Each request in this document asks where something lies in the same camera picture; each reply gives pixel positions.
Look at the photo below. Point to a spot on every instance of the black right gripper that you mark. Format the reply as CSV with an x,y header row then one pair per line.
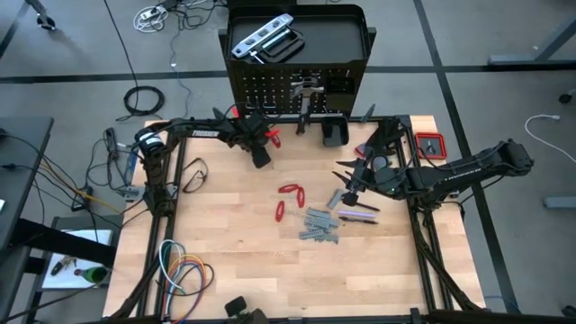
x,y
382,177

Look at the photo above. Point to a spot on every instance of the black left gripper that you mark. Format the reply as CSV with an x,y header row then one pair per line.
x,y
254,135

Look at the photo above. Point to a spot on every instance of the black pen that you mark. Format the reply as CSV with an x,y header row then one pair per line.
x,y
369,207
357,220

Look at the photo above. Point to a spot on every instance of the clear safety glasses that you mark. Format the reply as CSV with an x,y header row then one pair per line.
x,y
200,170

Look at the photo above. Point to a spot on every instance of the black C-clamp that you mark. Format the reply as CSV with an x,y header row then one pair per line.
x,y
274,41

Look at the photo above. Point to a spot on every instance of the grey spirit level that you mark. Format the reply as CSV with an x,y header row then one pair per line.
x,y
261,36

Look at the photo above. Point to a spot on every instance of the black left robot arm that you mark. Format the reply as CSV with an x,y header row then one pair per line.
x,y
204,133

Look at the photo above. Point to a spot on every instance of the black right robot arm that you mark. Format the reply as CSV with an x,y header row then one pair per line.
x,y
454,173

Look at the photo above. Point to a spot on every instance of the silver U-shaped peg hook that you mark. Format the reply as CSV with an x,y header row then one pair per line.
x,y
252,106
269,106

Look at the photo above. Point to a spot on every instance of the red flat tool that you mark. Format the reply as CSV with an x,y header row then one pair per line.
x,y
361,150

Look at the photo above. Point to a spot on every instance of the black open bin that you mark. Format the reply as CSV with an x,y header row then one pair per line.
x,y
334,132

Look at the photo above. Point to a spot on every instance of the black pegboard box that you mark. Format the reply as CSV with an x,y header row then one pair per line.
x,y
339,101

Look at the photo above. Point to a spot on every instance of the small black part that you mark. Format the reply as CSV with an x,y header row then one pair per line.
x,y
430,147

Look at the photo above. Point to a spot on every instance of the red-rimmed black tray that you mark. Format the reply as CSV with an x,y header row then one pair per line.
x,y
438,150

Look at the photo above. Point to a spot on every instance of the black pegboard tool cart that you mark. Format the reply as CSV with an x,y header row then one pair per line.
x,y
333,40

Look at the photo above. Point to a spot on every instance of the black power adapter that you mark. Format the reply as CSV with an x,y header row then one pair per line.
x,y
110,141

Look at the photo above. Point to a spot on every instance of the black handheld device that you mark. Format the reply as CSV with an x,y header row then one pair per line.
x,y
236,307

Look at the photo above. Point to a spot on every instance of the long grey desk foot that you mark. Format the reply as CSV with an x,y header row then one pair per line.
x,y
508,59

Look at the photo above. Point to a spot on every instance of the short grey desk foot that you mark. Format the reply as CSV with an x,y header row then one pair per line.
x,y
560,202

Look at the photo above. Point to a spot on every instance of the green bottle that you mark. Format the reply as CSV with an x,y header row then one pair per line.
x,y
94,274

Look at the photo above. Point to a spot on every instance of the black diagonal desk beam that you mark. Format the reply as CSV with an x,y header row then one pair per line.
x,y
67,243

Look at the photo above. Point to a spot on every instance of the black chair caster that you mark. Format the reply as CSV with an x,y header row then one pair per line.
x,y
568,96

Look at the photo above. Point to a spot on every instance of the black chair base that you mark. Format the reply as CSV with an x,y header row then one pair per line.
x,y
45,21

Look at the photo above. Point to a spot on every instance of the black side table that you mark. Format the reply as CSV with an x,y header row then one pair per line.
x,y
22,157

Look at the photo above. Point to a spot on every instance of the black marker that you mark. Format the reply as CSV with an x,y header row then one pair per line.
x,y
57,268

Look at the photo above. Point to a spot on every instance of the white sheet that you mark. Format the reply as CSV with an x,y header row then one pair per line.
x,y
58,281

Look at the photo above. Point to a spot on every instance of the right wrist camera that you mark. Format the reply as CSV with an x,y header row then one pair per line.
x,y
350,199

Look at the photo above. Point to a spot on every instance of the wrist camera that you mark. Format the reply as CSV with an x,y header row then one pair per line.
x,y
350,199
262,157

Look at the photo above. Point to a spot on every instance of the black aluminium table frame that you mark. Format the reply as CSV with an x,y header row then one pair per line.
x,y
288,120

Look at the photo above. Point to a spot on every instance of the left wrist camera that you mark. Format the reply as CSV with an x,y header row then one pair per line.
x,y
262,157

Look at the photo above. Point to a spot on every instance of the black angled bracket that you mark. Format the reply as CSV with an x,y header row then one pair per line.
x,y
391,130

